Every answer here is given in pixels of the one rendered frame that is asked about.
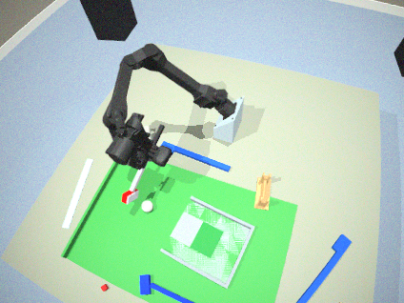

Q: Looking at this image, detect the white flat bar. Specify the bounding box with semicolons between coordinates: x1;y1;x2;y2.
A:
62;159;94;229

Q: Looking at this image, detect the white golf ball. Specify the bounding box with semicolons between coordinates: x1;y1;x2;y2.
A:
142;201;152;212

